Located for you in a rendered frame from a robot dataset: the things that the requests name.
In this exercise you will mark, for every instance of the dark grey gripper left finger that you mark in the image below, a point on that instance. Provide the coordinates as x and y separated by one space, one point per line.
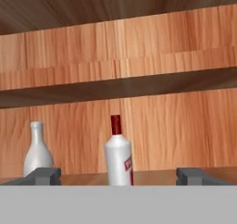
43 176

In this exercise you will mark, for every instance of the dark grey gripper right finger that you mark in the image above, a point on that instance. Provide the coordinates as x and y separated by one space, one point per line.
191 176

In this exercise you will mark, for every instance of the wooden cabinet shelf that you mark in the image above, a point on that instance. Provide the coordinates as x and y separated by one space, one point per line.
117 76

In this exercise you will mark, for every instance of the plain white bottle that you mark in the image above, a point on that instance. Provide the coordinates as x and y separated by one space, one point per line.
37 152

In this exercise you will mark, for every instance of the white bottle with red cap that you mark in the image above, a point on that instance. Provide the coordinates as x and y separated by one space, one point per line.
118 158

